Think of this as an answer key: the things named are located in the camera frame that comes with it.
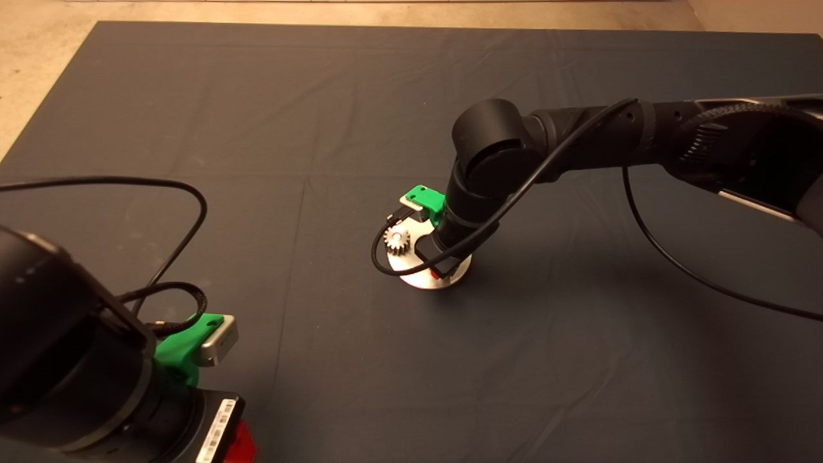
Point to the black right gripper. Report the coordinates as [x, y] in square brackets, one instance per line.
[447, 256]

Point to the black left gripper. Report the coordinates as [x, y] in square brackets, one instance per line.
[209, 427]

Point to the steel planetary gear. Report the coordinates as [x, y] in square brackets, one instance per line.
[397, 241]

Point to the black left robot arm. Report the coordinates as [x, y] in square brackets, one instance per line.
[58, 366]

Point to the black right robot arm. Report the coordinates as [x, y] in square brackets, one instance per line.
[578, 135]

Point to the round metal carrier plate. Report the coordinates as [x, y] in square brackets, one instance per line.
[418, 281]

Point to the dark grey table cloth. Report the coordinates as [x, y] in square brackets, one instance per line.
[257, 96]

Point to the green right camera mount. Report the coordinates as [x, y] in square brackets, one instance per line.
[429, 199]

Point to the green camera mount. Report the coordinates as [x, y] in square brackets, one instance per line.
[429, 199]
[179, 347]

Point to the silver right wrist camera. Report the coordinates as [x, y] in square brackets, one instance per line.
[408, 204]

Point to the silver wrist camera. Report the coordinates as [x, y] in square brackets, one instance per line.
[408, 204]
[220, 342]

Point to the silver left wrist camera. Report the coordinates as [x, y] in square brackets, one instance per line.
[220, 342]

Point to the green left camera mount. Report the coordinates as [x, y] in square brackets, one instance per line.
[179, 347]

